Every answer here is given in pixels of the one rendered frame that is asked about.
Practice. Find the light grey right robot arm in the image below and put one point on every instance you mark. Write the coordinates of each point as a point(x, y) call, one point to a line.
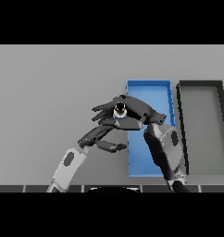
point(166, 148)

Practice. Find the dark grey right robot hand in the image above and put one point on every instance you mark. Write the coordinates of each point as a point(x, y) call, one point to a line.
point(138, 108)

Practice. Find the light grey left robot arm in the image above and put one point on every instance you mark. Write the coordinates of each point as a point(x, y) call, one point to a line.
point(67, 169)

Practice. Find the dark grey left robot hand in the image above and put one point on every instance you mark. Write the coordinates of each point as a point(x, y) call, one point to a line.
point(95, 135)

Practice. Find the blue bin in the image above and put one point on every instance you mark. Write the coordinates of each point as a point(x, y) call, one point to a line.
point(149, 92)

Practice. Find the dark grey bin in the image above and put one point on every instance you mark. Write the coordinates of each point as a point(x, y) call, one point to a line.
point(203, 129)

